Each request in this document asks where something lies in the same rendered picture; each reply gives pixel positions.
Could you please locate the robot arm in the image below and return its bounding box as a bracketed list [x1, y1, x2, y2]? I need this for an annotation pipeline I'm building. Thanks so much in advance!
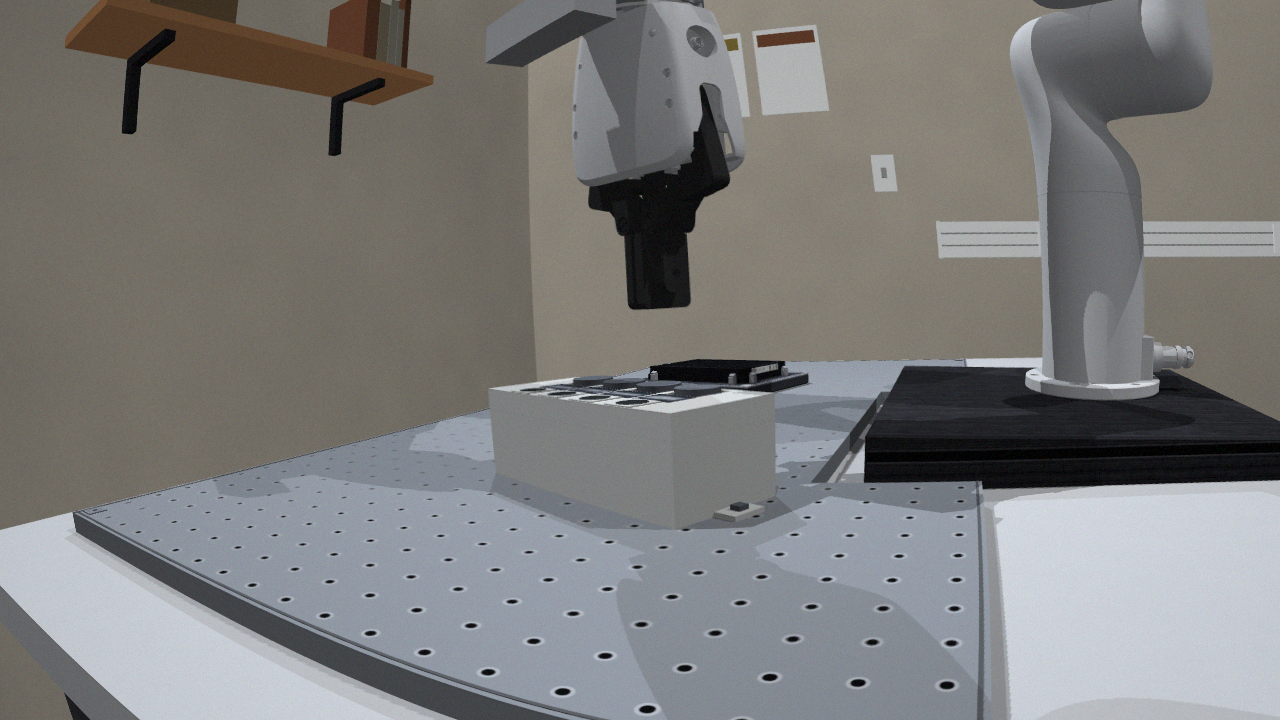
[485, 0, 1213, 401]

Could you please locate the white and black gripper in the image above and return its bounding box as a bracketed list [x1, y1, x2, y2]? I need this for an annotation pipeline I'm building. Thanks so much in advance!
[572, 0, 745, 310]

